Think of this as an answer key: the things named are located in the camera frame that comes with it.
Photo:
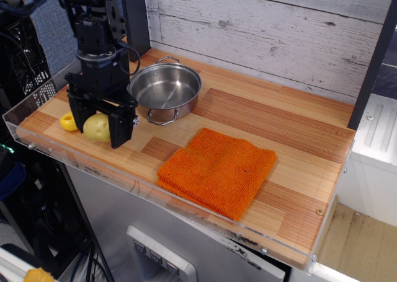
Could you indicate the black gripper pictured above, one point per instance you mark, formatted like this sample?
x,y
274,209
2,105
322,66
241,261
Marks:
x,y
102,86

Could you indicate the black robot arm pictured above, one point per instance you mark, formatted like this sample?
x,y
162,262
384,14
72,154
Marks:
x,y
98,26

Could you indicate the clear acrylic table guard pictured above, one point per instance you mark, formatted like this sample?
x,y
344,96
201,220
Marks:
x,y
308,132

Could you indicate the dark right frame post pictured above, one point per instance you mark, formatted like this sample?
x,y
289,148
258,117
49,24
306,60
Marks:
x,y
374,66

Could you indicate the yellow handled toy knife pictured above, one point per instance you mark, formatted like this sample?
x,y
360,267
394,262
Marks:
x,y
67,122

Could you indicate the stainless steel pot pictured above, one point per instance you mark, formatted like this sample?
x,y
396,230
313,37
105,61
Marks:
x,y
165,91

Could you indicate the orange folded cloth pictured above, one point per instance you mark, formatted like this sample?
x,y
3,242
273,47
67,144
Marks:
x,y
217,172

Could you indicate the yellow object bottom left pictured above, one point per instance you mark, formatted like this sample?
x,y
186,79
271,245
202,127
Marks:
x,y
38,275

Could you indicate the white toy sink counter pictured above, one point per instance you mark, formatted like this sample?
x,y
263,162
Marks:
x,y
368,180

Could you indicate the black plastic crate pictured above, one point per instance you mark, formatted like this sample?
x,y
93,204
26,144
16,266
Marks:
x,y
28,62

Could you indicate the yellow toy potato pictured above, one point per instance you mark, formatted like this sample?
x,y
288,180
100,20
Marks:
x,y
96,128

